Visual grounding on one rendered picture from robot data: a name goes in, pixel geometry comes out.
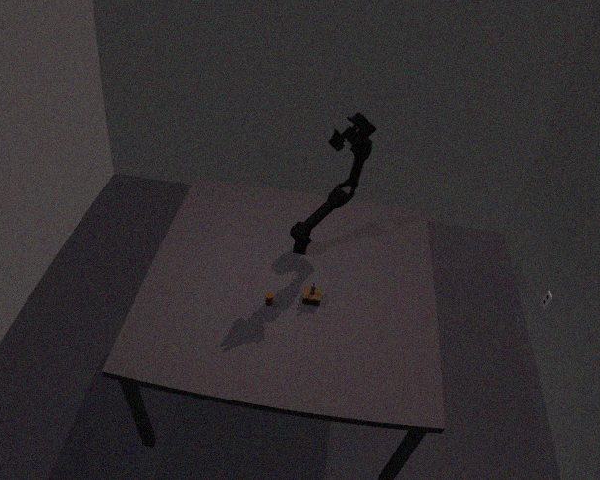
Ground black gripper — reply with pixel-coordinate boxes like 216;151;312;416
329;113;368;152

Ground brown square block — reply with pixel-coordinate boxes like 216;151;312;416
302;287;322;306

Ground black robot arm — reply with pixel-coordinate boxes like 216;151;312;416
290;122;376;255

